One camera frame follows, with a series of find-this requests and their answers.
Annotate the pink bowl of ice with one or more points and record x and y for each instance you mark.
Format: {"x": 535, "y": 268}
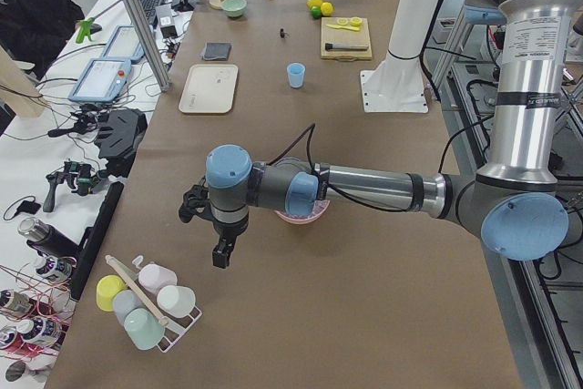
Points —
{"x": 319, "y": 207}

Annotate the blue teach pendant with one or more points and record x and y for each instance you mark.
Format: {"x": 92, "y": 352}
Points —
{"x": 124, "y": 43}
{"x": 102, "y": 80}

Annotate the black thermos bottle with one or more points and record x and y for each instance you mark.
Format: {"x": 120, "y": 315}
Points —
{"x": 46, "y": 239}

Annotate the steel muddler black tip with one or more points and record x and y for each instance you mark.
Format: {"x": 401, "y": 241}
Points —
{"x": 345, "y": 47}

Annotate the yellow cup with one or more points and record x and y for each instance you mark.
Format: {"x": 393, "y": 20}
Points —
{"x": 108, "y": 287}

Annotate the person in black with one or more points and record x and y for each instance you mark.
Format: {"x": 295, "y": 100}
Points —
{"x": 36, "y": 31}

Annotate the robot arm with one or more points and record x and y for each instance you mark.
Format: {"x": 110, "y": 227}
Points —
{"x": 509, "y": 204}

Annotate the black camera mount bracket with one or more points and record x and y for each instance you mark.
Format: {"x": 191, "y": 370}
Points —
{"x": 195, "y": 203}

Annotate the wooden cutting board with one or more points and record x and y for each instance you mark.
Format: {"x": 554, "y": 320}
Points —
{"x": 345, "y": 38}

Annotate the white cup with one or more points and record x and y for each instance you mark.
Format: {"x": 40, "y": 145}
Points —
{"x": 178, "y": 301}

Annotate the mint green cup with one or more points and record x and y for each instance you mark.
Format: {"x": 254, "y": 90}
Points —
{"x": 143, "y": 328}

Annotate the white camera post base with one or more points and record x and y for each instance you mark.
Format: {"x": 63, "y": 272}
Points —
{"x": 397, "y": 84}

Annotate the cream rabbit tray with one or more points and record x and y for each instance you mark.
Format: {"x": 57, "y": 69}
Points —
{"x": 209, "y": 89}

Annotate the aluminium frame post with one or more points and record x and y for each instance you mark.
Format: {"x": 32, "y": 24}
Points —
{"x": 148, "y": 43}

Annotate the grey folded cloth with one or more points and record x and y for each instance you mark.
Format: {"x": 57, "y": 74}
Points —
{"x": 216, "y": 51}

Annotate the grey cup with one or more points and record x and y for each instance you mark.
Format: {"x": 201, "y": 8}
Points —
{"x": 124, "y": 303}

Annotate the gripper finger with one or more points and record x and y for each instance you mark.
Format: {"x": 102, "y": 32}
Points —
{"x": 222, "y": 252}

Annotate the yellow lemon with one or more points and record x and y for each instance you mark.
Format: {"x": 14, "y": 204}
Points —
{"x": 327, "y": 9}
{"x": 314, "y": 3}

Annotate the yellow plastic knife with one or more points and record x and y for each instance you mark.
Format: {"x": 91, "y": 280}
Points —
{"x": 344, "y": 27}

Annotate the mint green bowl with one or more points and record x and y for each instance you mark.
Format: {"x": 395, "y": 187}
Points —
{"x": 234, "y": 8}

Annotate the green lime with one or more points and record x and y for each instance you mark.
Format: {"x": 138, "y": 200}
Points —
{"x": 316, "y": 12}

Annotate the wooden rack handle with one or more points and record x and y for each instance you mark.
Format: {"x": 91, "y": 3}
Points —
{"x": 128, "y": 276}

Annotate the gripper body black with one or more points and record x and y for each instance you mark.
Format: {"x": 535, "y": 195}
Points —
{"x": 230, "y": 230}

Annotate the light blue plastic cup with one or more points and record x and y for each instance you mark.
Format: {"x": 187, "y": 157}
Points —
{"x": 296, "y": 72}

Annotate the pink cup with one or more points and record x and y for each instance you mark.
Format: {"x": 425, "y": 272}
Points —
{"x": 154, "y": 277}

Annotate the white wire cup rack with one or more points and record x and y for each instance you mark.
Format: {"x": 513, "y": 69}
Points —
{"x": 177, "y": 327}

